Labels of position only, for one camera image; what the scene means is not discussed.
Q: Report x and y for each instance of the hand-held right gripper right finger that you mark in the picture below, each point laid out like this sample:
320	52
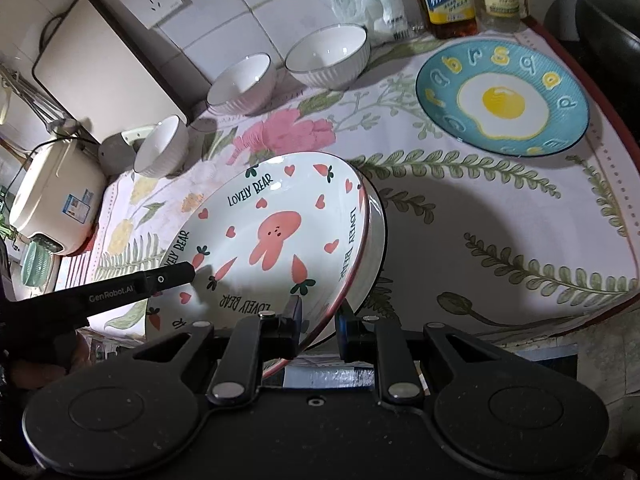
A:
352	332

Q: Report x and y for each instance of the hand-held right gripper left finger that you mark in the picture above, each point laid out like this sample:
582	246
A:
287	330

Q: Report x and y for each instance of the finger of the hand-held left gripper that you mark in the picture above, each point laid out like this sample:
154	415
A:
170	277

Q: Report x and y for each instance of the white plate with pink rabbit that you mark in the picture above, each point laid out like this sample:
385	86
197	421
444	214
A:
280	210

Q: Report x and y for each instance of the white ribbed bowl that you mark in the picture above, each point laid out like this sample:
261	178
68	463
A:
330	52
242	82
162	147

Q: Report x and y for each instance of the blue plate with fried egg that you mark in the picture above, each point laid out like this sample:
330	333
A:
500	100

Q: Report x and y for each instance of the person's left hand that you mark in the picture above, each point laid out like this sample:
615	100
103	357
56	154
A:
75	355

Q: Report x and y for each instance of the green plastic basket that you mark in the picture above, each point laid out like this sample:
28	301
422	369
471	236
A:
36	265

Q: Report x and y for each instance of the cream rice cooker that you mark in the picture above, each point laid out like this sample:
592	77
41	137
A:
55	195

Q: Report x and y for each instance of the grey and white kitchen tool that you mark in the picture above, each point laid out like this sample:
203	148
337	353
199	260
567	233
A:
115	152

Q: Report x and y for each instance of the floral tablecloth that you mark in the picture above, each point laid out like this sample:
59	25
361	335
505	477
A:
475	210

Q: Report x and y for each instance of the metal utensil rack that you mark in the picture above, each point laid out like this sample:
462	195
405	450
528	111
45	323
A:
30	100

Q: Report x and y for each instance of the white cutting board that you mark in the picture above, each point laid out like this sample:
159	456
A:
110	70

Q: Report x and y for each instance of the white salt bag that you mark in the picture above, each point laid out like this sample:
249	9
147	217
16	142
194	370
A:
342	0

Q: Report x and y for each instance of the clear plastic bag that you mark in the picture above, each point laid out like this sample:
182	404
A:
385	0

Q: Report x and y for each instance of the black wok with lid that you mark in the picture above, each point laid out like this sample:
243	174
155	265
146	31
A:
605	30

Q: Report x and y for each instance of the white wall socket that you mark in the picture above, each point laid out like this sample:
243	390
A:
150	0

